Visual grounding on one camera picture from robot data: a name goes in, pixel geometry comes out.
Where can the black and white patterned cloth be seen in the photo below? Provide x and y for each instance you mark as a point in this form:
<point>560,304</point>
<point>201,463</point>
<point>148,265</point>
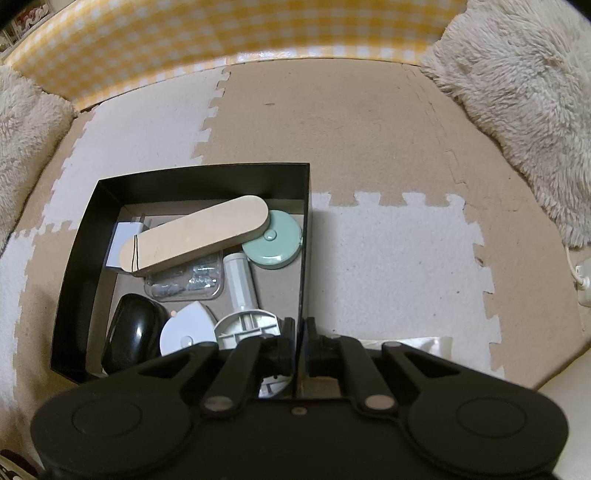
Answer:
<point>16,461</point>

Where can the white power adapter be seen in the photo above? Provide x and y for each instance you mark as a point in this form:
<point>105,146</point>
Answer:
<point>122,240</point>

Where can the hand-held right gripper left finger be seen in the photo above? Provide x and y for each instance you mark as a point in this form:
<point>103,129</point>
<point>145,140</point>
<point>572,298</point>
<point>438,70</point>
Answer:
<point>284,355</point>

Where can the oval wooden board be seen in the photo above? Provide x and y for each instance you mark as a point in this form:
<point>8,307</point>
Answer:
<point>194,235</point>

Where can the black cardboard box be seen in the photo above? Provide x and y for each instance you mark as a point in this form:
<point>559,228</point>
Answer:
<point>184,184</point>

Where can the yellow checked cushion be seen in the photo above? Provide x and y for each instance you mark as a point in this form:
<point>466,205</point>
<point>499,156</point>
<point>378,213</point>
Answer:
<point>231,32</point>

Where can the clear plastic case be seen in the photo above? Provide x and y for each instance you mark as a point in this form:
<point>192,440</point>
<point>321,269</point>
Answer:
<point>184,284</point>

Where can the fluffy cream pillow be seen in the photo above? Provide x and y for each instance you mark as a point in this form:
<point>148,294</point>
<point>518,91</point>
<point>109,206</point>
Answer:
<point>521,92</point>
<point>27,138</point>

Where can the green round tape measure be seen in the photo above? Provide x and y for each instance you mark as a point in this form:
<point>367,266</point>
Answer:
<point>277,249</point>

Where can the black computer mouse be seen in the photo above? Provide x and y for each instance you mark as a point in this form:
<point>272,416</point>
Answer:
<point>134,332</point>

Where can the foam puzzle floor mat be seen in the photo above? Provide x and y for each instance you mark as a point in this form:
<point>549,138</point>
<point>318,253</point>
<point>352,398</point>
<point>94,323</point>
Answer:
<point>369,138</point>

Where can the clear plastic bag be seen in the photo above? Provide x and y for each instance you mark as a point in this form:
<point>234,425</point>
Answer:
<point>429,344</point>

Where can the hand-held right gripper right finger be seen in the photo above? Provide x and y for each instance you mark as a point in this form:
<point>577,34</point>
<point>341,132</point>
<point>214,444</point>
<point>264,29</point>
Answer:
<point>315,355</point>

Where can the white teardrop tape measure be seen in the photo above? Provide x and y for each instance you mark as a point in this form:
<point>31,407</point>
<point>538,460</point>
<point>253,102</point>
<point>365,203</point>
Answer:
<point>184,332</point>

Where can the white plastic roll holder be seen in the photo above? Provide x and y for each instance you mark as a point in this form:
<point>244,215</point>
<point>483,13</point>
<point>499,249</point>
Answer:
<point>240,286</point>

